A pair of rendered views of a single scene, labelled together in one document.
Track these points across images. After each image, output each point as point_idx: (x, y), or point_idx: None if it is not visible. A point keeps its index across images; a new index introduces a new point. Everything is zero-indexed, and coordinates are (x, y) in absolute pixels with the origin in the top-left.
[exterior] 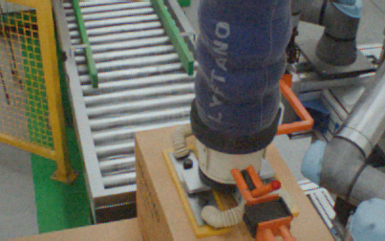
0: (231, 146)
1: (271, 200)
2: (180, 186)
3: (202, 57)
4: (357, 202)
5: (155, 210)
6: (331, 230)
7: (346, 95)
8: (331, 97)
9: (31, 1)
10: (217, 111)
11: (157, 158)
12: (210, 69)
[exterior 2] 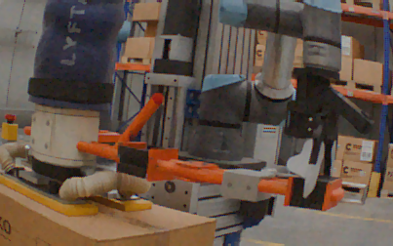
0: (84, 95)
1: (140, 148)
2: (22, 185)
3: (60, 2)
4: (289, 18)
5: (1, 225)
6: None
7: (114, 165)
8: (102, 165)
9: None
10: (71, 52)
11: None
12: (70, 7)
